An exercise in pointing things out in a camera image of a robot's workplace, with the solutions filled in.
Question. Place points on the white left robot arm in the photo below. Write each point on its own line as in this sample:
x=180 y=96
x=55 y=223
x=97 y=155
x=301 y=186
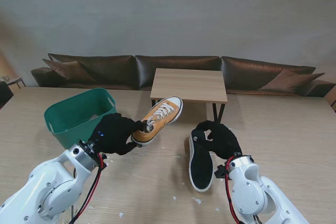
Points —
x=52 y=184

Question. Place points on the green plastic basket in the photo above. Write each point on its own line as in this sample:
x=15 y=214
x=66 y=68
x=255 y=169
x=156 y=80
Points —
x=71 y=113

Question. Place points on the brown bristle shoe brush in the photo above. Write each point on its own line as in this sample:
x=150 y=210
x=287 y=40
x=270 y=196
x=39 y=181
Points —
x=94 y=117

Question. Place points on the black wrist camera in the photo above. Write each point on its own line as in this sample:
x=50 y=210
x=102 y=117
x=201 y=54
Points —
x=221 y=172
x=104 y=162

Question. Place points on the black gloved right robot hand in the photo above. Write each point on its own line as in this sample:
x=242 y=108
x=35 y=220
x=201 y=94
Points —
x=225 y=141

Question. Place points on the small background side table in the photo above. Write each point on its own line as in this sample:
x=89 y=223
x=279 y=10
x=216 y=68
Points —
x=14 y=80

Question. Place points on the yellow canvas sneaker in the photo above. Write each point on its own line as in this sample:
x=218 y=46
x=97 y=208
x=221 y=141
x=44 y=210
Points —
x=162 y=119
x=200 y=174

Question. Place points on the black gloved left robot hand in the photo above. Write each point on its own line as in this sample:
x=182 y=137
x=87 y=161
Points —
x=113 y=134

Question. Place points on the small wooden black-legged table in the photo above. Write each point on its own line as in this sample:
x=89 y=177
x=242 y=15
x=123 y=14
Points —
x=189 y=85

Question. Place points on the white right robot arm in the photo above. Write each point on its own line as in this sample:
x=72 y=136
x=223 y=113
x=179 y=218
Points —
x=250 y=192

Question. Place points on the dark brown leather sofa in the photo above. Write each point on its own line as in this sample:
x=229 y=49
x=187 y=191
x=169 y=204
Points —
x=110 y=69

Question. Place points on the light wooden furniture piece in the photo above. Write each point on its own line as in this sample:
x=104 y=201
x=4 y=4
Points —
x=332 y=100

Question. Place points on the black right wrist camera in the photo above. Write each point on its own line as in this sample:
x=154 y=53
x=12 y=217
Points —
x=221 y=172

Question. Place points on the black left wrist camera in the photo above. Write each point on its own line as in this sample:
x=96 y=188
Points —
x=104 y=162

